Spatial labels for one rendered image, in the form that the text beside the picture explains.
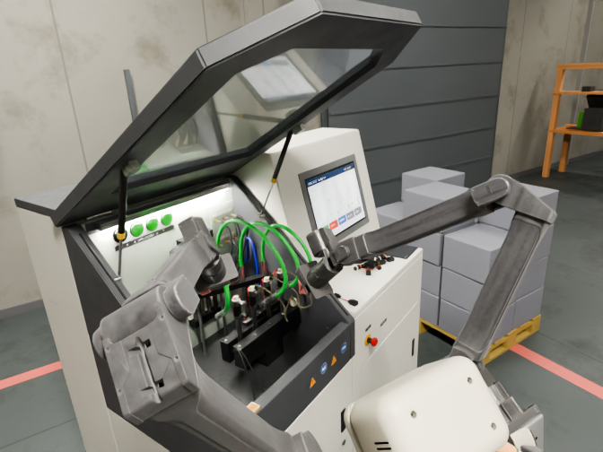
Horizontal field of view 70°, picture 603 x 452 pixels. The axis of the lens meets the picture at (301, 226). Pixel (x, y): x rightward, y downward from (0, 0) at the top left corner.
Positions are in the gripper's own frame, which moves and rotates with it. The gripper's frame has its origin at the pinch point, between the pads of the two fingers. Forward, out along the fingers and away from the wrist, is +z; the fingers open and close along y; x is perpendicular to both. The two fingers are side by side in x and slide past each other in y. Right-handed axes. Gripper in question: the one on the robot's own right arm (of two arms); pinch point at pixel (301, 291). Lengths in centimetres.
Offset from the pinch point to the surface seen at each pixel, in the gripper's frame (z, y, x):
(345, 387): 46, -32, -26
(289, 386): 21.4, -21.1, 6.7
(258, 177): 22, 52, -22
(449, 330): 111, -43, -159
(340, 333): 26.7, -14.3, -23.0
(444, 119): 188, 171, -451
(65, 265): 31, 42, 51
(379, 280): 34, -2, -59
